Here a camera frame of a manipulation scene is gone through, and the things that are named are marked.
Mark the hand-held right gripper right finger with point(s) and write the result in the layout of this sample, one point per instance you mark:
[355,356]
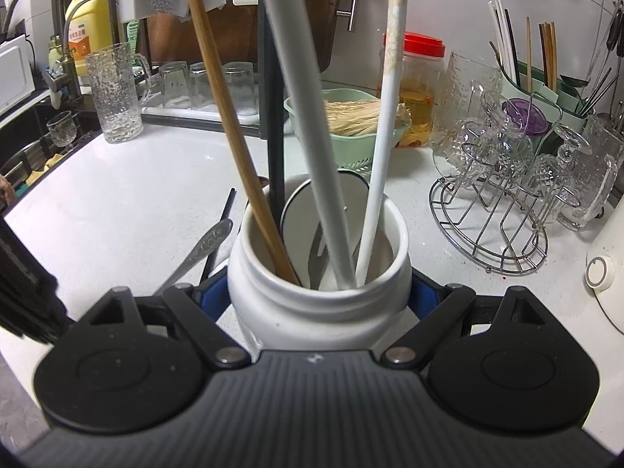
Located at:
[423,295]

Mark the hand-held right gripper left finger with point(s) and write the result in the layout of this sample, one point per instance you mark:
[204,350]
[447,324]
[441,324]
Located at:
[214,292]

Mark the white ceramic jar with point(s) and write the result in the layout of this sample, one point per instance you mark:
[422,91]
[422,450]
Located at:
[312,321]

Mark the white spoon with black rim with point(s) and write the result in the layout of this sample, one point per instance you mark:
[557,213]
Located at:
[353,195]

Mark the black chopstick with brown band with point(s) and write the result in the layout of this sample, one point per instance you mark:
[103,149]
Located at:
[275,156]

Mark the wooden chopstick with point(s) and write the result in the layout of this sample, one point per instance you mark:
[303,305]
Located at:
[219,83]

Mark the white chopstick with beige pattern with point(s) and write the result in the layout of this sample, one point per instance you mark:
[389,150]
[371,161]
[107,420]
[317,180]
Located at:
[390,83]

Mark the long grey-white chopstick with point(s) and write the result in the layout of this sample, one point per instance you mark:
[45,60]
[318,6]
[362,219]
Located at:
[302,83]

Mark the row of hanging kitchen utensils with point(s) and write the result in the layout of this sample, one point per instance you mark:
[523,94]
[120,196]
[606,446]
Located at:
[612,34]

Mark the green plastic basket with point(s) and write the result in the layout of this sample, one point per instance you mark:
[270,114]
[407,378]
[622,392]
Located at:
[353,148]

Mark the small glass goblet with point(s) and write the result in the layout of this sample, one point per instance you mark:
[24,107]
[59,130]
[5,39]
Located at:
[61,126]

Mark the cut glass goblet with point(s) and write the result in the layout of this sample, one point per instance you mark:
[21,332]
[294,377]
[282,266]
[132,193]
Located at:
[497,141]
[555,175]

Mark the white drip tray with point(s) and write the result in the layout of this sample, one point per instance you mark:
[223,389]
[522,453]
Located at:
[204,114]

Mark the bundle of pale dried sticks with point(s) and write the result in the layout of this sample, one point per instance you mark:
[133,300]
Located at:
[356,117]

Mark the purple lidded cup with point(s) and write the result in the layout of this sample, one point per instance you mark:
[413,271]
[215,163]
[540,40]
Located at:
[521,114]

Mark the tall textured glass jug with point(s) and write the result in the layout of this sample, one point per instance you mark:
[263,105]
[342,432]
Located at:
[590,170]

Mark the textured glass mug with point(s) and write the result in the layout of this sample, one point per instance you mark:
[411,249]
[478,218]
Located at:
[114,97]

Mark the textured glass pitcher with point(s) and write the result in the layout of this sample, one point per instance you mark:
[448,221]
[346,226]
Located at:
[463,83]

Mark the white countertop appliance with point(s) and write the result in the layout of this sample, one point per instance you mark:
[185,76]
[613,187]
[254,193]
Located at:
[14,73]

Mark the green cutlery holder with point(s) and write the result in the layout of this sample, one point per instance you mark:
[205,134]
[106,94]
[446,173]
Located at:
[570,102]

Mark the plastic jar with red lid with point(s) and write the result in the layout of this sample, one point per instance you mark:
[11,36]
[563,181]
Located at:
[421,44]

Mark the wooden cutting board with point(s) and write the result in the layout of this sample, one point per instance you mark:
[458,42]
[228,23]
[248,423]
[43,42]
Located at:
[234,34]

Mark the small steel ladle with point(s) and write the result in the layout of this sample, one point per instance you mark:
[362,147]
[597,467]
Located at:
[575,80]

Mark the green labelled bottle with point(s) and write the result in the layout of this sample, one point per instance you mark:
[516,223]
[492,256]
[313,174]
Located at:
[132,39]

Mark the bunch of assorted chopsticks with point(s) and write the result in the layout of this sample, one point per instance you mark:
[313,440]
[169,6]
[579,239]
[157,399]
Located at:
[551,53]

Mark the steel kitchen faucet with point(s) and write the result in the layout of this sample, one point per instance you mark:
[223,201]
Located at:
[62,19]

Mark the yellow dish soap bottle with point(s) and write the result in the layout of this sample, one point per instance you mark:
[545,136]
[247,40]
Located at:
[87,14]

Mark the black dish rack frame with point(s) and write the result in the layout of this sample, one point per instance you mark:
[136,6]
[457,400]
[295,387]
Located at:
[114,9]

